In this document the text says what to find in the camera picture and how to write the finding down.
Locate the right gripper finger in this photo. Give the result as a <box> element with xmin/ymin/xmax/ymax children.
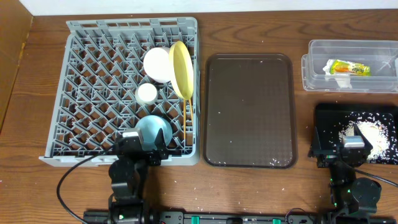
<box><xmin>308</xmin><ymin>127</ymin><xmax>321</xmax><ymax>157</ymax></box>
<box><xmin>354</xmin><ymin>124</ymin><xmax>373</xmax><ymax>149</ymax></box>

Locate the light blue bowl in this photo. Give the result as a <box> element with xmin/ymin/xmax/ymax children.
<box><xmin>135</xmin><ymin>115</ymin><xmax>173</xmax><ymax>150</ymax></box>

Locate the cream white cup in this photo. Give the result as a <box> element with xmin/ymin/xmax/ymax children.
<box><xmin>135</xmin><ymin>83</ymin><xmax>158</xmax><ymax>105</ymax></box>

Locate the wooden chopstick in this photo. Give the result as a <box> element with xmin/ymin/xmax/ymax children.
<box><xmin>182</xmin><ymin>100</ymin><xmax>187</xmax><ymax>140</ymax></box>
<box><xmin>188</xmin><ymin>98</ymin><xmax>194</xmax><ymax>126</ymax></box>

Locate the foil snack wrapper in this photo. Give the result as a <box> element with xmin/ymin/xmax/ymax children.
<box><xmin>323</xmin><ymin>59</ymin><xmax>371</xmax><ymax>88</ymax></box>

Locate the yellow plate with crumbs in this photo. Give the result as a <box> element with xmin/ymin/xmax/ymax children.
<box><xmin>169</xmin><ymin>41</ymin><xmax>194</xmax><ymax>100</ymax></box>

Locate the pink plate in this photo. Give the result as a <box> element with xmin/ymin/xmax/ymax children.
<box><xmin>144</xmin><ymin>47</ymin><xmax>171</xmax><ymax>83</ymax></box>

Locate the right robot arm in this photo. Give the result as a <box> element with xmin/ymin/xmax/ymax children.
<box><xmin>308</xmin><ymin>125</ymin><xmax>382</xmax><ymax>223</ymax></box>

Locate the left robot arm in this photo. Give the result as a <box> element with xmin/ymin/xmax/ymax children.
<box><xmin>106</xmin><ymin>129</ymin><xmax>169</xmax><ymax>224</ymax></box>

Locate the black waste bin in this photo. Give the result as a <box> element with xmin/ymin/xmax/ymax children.
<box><xmin>315</xmin><ymin>103</ymin><xmax>397</xmax><ymax>147</ymax></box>

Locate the clear plastic waste bin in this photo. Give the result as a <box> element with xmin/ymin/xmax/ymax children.
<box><xmin>302</xmin><ymin>39</ymin><xmax>397</xmax><ymax>93</ymax></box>

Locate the pile of rice scraps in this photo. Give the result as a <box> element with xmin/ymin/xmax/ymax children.
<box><xmin>338</xmin><ymin>112</ymin><xmax>397</xmax><ymax>165</ymax></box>

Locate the dark brown serving tray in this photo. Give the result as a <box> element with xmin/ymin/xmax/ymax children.
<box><xmin>203</xmin><ymin>54</ymin><xmax>297</xmax><ymax>169</ymax></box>

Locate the grey plastic dish rack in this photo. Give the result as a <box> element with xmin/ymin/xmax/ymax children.
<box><xmin>41</xmin><ymin>17</ymin><xmax>200</xmax><ymax>167</ymax></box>

